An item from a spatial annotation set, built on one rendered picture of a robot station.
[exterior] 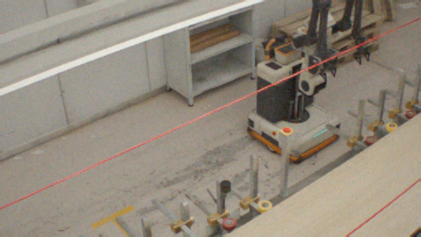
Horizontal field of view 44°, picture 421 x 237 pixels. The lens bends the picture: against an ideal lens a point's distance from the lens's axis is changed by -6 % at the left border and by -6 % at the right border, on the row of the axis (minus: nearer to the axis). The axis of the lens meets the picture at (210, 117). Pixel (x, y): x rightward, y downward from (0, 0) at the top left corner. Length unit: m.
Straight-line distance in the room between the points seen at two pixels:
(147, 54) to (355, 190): 3.10
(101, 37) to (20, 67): 0.29
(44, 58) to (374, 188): 2.32
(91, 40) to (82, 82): 3.73
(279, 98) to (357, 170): 1.56
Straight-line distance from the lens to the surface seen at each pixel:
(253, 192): 3.37
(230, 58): 6.48
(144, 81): 5.94
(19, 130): 5.48
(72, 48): 1.81
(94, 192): 4.89
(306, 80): 4.74
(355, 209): 3.32
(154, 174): 4.98
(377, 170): 3.62
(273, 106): 4.94
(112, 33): 1.86
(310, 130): 5.01
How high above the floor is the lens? 3.13
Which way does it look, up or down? 34 degrees down
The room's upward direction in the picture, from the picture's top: 2 degrees counter-clockwise
